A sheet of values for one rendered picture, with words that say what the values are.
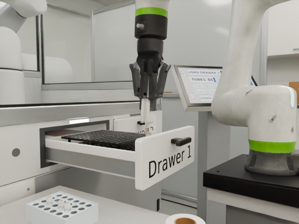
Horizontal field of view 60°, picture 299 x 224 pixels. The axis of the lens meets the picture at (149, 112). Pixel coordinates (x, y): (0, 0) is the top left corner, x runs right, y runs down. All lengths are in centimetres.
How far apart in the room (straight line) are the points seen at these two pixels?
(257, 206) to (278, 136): 19
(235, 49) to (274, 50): 298
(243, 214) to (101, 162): 43
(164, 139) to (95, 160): 17
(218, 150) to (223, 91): 76
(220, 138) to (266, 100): 87
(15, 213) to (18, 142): 18
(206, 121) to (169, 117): 107
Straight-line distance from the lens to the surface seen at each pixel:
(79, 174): 90
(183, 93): 142
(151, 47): 72
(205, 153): 161
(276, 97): 78
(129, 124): 105
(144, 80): 75
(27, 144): 76
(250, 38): 98
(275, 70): 427
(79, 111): 87
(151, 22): 72
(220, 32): 242
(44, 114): 79
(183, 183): 265
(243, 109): 83
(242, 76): 93
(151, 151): 58
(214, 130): 159
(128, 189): 113
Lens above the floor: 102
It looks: 4 degrees down
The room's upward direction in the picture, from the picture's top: straight up
